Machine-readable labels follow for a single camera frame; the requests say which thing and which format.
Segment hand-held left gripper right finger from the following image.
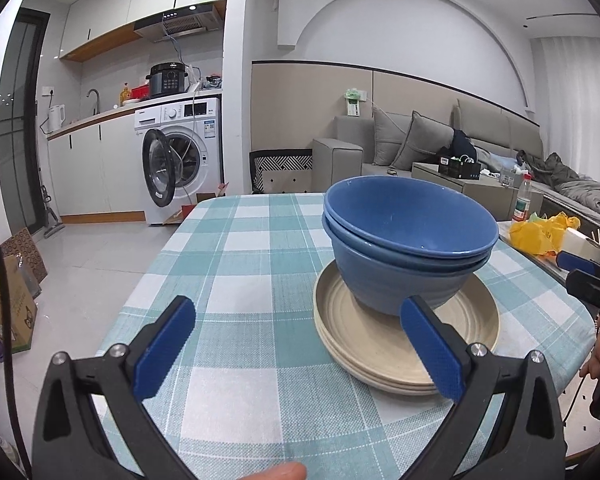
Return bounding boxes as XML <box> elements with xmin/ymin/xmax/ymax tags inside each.
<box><xmin>400</xmin><ymin>296</ymin><xmax>567</xmax><ymax>480</ymax></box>

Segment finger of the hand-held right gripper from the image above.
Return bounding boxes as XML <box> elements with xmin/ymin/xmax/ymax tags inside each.
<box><xmin>555</xmin><ymin>251</ymin><xmax>600</xmax><ymax>283</ymax></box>
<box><xmin>566</xmin><ymin>270</ymin><xmax>600</xmax><ymax>313</ymax></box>

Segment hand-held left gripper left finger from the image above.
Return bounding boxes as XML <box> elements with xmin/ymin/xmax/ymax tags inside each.
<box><xmin>32</xmin><ymin>296</ymin><xmax>197</xmax><ymax>480</ymax></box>

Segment blue bowl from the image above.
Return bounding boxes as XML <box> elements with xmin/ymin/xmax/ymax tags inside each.
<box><xmin>321</xmin><ymin>212</ymin><xmax>493</xmax><ymax>275</ymax></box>
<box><xmin>332</xmin><ymin>240</ymin><xmax>483</xmax><ymax>317</ymax></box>
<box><xmin>325</xmin><ymin>176</ymin><xmax>499</xmax><ymax>261</ymax></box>

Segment yellowish beige plate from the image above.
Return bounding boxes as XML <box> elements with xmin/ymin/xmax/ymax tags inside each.
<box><xmin>313</xmin><ymin>258</ymin><xmax>501</xmax><ymax>376</ymax></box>

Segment person's right hand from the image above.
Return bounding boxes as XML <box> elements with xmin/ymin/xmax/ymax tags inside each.
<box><xmin>580</xmin><ymin>329</ymin><xmax>600</xmax><ymax>381</ymax></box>

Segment person's left hand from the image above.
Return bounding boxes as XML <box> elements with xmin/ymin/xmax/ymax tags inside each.
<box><xmin>252</xmin><ymin>462</ymin><xmax>308</xmax><ymax>480</ymax></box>

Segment white paper roll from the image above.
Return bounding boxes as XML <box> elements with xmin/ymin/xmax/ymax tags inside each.
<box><xmin>560</xmin><ymin>227</ymin><xmax>600</xmax><ymax>261</ymax></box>

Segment yellow plastic bag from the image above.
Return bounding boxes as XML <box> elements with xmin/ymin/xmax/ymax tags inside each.
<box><xmin>509</xmin><ymin>211</ymin><xmax>581</xmax><ymax>256</ymax></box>

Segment grey blanket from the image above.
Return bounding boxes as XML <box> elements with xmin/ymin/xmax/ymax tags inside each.
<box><xmin>525</xmin><ymin>152</ymin><xmax>600</xmax><ymax>221</ymax></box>

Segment clear bottle with red cap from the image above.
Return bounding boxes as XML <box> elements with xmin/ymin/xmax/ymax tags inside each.
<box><xmin>511</xmin><ymin>173</ymin><xmax>533</xmax><ymax>222</ymax></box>

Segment teal checked tablecloth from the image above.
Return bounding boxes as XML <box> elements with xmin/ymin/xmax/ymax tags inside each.
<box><xmin>95</xmin><ymin>192</ymin><xmax>596</xmax><ymax>480</ymax></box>

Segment black box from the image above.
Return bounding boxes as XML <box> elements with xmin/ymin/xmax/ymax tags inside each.
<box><xmin>437</xmin><ymin>155</ymin><xmax>481</xmax><ymax>179</ymax></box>

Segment brown cardboard box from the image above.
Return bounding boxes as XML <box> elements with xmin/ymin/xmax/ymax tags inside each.
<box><xmin>0</xmin><ymin>255</ymin><xmax>38</xmax><ymax>356</ymax></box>

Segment white curtain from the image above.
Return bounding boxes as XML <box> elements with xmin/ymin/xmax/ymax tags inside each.
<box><xmin>532</xmin><ymin>35</ymin><xmax>600</xmax><ymax>193</ymax></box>

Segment patterned flat cardboard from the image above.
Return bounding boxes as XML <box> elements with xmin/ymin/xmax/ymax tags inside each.
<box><xmin>0</xmin><ymin>227</ymin><xmax>48</xmax><ymax>286</ymax></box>

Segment stick vacuum cleaner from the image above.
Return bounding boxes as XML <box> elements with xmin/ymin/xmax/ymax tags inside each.
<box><xmin>40</xmin><ymin>185</ymin><xmax>66</xmax><ymax>239</ymax></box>

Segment dark bag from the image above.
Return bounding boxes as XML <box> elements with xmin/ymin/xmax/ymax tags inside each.
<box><xmin>450</xmin><ymin>130</ymin><xmax>478</xmax><ymax>161</ymax></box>

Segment grey side cabinet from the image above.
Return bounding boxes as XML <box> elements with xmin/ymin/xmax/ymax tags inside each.
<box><xmin>412</xmin><ymin>161</ymin><xmax>543</xmax><ymax>221</ymax></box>

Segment white kitchen counter cabinets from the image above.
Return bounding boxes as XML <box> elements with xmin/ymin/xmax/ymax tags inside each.
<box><xmin>47</xmin><ymin>110</ymin><xmax>148</xmax><ymax>223</ymax></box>

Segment grey sofa cushion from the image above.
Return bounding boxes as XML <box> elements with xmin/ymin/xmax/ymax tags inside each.
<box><xmin>372</xmin><ymin>105</ymin><xmax>413</xmax><ymax>167</ymax></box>
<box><xmin>392</xmin><ymin>110</ymin><xmax>456</xmax><ymax>171</ymax></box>

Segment grey sofa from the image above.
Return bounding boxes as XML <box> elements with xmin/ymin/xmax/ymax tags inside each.
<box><xmin>312</xmin><ymin>97</ymin><xmax>600</xmax><ymax>231</ymax></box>

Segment white washing machine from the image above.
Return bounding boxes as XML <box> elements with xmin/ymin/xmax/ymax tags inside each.
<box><xmin>134</xmin><ymin>97</ymin><xmax>223</xmax><ymax>226</ymax></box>

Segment white electric kettle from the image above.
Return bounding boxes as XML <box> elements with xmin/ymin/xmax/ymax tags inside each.
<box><xmin>47</xmin><ymin>104</ymin><xmax>66</xmax><ymax>136</ymax></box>

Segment dark glass door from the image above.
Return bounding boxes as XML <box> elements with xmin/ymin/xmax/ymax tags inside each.
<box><xmin>0</xmin><ymin>7</ymin><xmax>51</xmax><ymax>233</ymax></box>

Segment black pressure cooker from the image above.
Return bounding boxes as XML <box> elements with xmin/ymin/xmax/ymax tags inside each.
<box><xmin>145</xmin><ymin>62</ymin><xmax>188</xmax><ymax>98</ymax></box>

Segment range hood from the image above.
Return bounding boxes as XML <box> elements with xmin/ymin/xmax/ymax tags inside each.
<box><xmin>134</xmin><ymin>4</ymin><xmax>221</xmax><ymax>43</ymax></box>

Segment white upper cabinets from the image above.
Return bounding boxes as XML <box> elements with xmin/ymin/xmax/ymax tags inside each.
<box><xmin>60</xmin><ymin>0</ymin><xmax>228</xmax><ymax>61</ymax></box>

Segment green wall tissue holder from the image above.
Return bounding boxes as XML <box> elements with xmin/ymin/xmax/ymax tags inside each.
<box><xmin>344</xmin><ymin>88</ymin><xmax>367</xmax><ymax>117</ymax></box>

